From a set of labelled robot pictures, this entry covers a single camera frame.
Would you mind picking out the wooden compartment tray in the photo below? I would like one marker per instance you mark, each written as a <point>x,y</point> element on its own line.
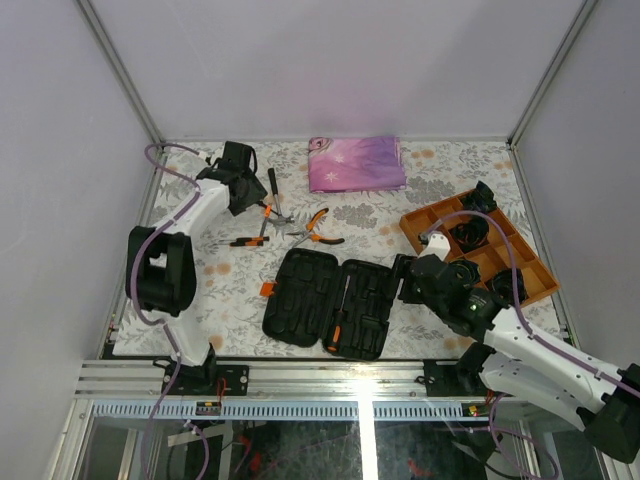
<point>503,240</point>

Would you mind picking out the black tape roll far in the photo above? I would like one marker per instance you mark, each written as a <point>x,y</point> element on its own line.
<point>480,199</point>

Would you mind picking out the small precision screwdriver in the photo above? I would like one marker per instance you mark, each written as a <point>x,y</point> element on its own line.
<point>244,242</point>

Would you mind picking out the black tape roll near right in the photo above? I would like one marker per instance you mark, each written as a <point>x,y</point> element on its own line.
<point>506,283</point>

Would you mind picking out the aluminium front rail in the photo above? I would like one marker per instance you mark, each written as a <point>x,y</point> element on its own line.
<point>282,390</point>

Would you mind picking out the large black orange screwdriver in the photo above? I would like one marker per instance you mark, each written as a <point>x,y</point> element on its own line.
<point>332,344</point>

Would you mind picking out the orange handled long-nose pliers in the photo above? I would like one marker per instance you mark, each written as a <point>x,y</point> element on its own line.
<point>309,233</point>

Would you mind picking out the folded purple cloth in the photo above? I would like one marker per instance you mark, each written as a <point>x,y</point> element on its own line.
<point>337,165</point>

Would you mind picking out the black tape roll near left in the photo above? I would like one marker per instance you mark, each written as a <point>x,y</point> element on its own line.
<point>466,271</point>

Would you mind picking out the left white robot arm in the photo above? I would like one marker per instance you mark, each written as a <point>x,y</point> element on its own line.
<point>161,279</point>

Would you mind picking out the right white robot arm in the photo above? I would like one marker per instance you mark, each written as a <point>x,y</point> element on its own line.
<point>510,355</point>

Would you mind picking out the black tape roll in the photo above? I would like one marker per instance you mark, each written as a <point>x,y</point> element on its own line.
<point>506,283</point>
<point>470,235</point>
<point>466,271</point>
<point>480,199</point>

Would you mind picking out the small black handled hammer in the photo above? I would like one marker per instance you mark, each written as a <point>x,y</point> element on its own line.
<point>281,219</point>

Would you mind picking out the black plastic tool case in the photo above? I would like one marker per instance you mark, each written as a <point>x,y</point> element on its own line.
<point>303,300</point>

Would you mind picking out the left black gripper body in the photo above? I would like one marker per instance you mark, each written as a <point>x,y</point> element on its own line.
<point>251,193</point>

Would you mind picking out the black tape roll middle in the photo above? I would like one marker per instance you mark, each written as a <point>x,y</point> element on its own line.
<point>470,235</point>

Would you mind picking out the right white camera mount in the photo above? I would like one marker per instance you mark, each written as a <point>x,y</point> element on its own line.
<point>434,243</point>

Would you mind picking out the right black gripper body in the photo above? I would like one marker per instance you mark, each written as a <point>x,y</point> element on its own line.
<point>410,293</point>

